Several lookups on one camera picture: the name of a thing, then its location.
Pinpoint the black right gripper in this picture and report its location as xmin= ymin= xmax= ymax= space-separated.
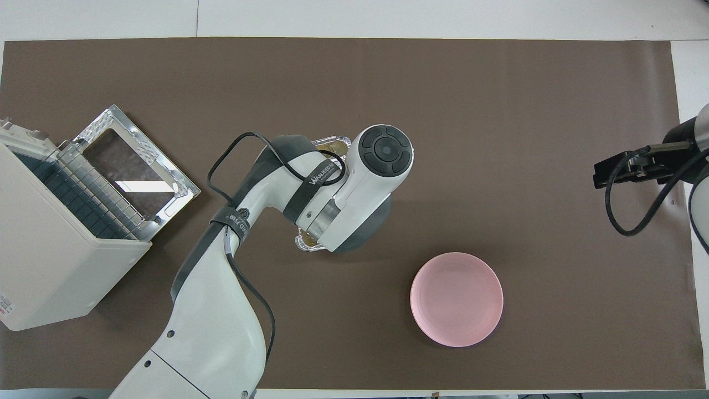
xmin=593 ymin=141 xmax=696 ymax=190

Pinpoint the aluminium foil tray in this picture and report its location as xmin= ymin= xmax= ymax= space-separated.
xmin=295 ymin=135 xmax=353 ymax=254

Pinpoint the glass oven door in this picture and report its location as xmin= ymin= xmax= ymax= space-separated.
xmin=71 ymin=104 xmax=202 ymax=242

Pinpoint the white toaster oven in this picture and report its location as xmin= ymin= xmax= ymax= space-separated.
xmin=0 ymin=116 xmax=153 ymax=332

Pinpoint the brown table mat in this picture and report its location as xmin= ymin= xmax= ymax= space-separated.
xmin=0 ymin=37 xmax=707 ymax=391

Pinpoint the pink round plate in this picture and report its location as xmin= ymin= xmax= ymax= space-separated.
xmin=410 ymin=252 xmax=505 ymax=348

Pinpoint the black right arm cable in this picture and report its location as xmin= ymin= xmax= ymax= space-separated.
xmin=604 ymin=146 xmax=709 ymax=238

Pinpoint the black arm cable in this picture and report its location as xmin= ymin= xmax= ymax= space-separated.
xmin=604 ymin=146 xmax=709 ymax=238
xmin=207 ymin=131 xmax=347 ymax=364

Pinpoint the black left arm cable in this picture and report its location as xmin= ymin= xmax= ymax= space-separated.
xmin=207 ymin=131 xmax=347 ymax=364

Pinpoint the metal oven wire rack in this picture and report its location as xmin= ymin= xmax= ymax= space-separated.
xmin=54 ymin=141 xmax=156 ymax=241

